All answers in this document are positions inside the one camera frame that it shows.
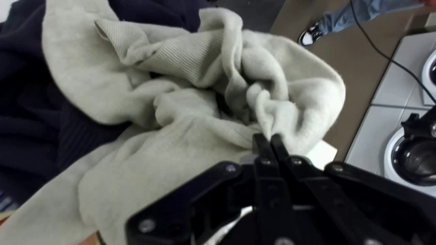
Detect black camera on stand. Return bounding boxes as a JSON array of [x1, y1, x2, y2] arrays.
[[399, 106, 436, 185]]

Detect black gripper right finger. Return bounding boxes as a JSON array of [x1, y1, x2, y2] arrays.
[[271, 133, 436, 245]]

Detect grey sweatshirt clothing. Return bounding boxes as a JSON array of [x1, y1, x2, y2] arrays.
[[0, 0, 346, 245]]

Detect black white sneaker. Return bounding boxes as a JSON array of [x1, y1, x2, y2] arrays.
[[297, 20, 324, 47]]

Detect navy dark clothing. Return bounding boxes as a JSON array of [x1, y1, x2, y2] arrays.
[[0, 0, 285, 215]]

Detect black camera cable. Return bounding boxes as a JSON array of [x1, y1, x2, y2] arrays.
[[347, 0, 436, 104]]

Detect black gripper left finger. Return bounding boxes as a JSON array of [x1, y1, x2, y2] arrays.
[[124, 132, 291, 245]]

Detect person leg in jeans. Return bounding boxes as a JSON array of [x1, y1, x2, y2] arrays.
[[317, 0, 428, 35]]

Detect white washing machine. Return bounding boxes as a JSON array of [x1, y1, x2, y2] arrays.
[[344, 31, 436, 198]]

